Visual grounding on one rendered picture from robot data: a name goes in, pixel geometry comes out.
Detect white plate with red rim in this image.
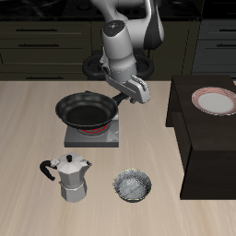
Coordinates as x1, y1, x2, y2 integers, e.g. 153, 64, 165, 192
191, 87, 236, 117

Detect dark wooden cabinet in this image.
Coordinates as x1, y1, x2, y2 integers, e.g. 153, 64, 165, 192
165, 74, 236, 201

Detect dark grey stove plate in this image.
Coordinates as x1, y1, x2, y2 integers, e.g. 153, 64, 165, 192
64, 113, 120, 148

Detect grey speckled bowl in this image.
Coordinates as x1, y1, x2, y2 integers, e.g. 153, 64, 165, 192
112, 168, 153, 204

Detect dark kitchen cupboards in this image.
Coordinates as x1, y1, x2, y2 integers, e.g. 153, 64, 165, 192
0, 0, 236, 82

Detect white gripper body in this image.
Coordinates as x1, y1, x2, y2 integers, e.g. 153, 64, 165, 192
102, 65, 151, 105

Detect black frying pan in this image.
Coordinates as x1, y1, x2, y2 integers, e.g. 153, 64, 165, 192
54, 90, 131, 130

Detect silver moka pot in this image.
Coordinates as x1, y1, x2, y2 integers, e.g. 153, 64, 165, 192
39, 152, 93, 204

